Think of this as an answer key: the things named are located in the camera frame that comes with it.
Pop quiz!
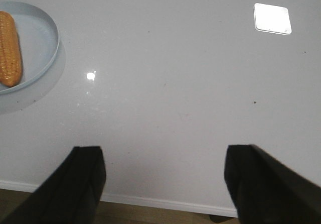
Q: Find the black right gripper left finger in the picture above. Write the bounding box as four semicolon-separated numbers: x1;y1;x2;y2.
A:
2;146;106;223

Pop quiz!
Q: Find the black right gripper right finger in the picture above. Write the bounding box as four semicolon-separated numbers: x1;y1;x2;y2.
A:
224;145;320;223

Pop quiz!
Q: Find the orange corn cob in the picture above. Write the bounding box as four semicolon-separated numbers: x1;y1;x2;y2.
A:
1;11;23;87

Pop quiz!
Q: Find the light blue round plate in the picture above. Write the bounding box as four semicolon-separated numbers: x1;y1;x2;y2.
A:
1;1;60;95

